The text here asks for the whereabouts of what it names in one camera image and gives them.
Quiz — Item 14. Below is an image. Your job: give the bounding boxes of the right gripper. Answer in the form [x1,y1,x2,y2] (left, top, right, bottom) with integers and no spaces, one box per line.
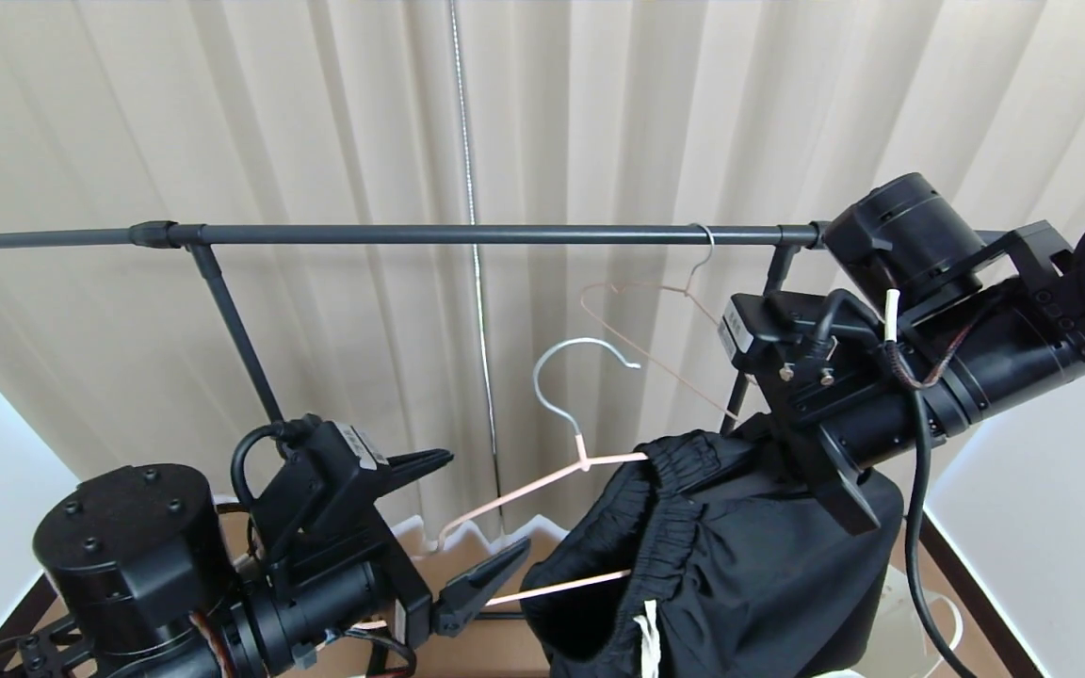
[720,294,1085,536]

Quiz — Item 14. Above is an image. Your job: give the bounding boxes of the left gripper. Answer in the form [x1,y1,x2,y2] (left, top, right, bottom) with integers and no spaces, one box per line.
[241,424,532,677]

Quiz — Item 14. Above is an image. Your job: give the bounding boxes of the pink clothes hanger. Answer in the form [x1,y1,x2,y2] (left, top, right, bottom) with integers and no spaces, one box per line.
[580,223,741,420]
[354,337,652,630]

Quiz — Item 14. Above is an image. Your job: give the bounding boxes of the black shorts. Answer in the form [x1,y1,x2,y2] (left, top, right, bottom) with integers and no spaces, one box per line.
[519,414,906,678]

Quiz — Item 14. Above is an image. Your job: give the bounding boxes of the white laundry basket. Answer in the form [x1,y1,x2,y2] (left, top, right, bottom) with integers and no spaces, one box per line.
[844,565,965,678]

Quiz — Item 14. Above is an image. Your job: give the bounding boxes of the black clothes rack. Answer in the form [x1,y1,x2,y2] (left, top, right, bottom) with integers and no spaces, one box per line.
[0,221,831,624]

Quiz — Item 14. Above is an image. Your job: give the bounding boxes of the beige curtain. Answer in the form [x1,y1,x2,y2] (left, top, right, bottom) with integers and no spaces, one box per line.
[0,0,1085,568]

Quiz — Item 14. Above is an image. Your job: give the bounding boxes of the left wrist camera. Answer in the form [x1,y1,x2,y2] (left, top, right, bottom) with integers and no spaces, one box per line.
[246,414,379,566]

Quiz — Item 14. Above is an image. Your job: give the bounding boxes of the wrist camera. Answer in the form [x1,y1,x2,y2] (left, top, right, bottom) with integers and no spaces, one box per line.
[748,290,887,427]
[246,414,379,566]

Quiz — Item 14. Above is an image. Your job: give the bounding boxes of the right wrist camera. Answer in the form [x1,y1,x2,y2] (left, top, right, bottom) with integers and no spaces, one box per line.
[748,290,887,427]

